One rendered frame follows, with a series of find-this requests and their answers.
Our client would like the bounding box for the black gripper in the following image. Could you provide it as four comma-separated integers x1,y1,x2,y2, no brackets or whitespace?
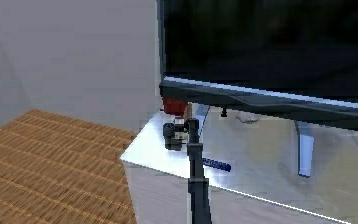
162,122,185,152

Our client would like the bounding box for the red award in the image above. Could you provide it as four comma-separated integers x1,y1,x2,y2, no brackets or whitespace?
160,96,193,118

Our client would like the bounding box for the white television stand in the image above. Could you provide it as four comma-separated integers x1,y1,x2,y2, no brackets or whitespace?
119,103,358,224

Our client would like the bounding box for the grey flat object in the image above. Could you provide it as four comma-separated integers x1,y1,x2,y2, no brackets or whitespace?
235,111,262,125

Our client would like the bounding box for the black television set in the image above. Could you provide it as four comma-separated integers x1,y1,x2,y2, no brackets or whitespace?
158,0,358,178

